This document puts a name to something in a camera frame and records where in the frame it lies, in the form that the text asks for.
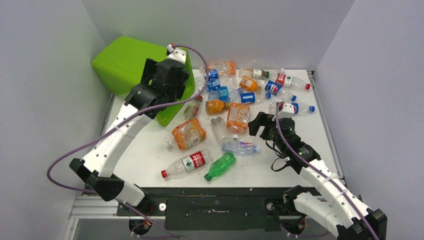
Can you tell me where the orange label white-cap bottle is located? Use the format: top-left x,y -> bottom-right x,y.
226,102 -> 250,140

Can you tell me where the small clear blue-cap bottle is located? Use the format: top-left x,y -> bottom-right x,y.
221,140 -> 262,156

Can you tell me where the green plastic bin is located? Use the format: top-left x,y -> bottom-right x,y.
91,36 -> 194,127

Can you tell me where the green plastic bottle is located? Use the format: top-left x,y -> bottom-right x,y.
203,151 -> 237,182

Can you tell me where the red label clear bottle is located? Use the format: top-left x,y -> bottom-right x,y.
160,148 -> 213,179

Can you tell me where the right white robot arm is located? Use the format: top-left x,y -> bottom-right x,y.
248,112 -> 388,240

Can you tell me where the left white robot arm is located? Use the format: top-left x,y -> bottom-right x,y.
69,58 -> 190,216

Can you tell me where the Pepsi bottle centre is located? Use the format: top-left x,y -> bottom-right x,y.
228,88 -> 271,105

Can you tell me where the pepsi bottle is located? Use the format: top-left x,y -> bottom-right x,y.
268,101 -> 316,116
228,88 -> 271,105
257,79 -> 297,102

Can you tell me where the Pepsi bottle upper right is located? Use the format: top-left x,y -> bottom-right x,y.
257,79 -> 297,102

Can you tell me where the small red-cap bottle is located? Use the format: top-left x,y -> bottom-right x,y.
183,95 -> 203,120

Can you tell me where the Pepsi bottle right side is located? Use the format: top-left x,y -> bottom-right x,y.
268,101 -> 316,116

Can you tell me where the orange bottle barcode label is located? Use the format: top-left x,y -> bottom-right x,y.
239,76 -> 262,92

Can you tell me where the clear bottle without label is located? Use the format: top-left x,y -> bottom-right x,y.
210,116 -> 231,144

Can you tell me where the red label bottle rear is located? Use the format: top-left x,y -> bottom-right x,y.
274,73 -> 311,91

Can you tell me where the crushed blue label bottle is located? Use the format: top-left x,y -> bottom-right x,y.
207,86 -> 244,103

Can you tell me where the green-red label bottle rear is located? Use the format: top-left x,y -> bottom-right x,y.
238,68 -> 285,80

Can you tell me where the blue label clear bottle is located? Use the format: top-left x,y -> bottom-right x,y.
194,70 -> 237,86

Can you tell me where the small orange juice bottle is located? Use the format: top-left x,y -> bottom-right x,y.
205,99 -> 230,115

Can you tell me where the crushed orange label bottle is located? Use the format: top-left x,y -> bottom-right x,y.
164,118 -> 206,151

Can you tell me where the orange label bottle rear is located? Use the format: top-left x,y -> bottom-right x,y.
199,61 -> 236,76

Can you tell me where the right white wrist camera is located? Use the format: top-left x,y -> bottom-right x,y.
276,101 -> 295,119

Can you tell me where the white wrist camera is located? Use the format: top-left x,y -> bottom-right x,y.
276,101 -> 295,119
166,43 -> 187,65

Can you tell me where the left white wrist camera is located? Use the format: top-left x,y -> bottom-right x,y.
166,43 -> 187,65

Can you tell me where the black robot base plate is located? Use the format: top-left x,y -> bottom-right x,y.
137,187 -> 304,232

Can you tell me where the aluminium frame rail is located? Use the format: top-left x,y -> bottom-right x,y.
62,195 -> 118,240

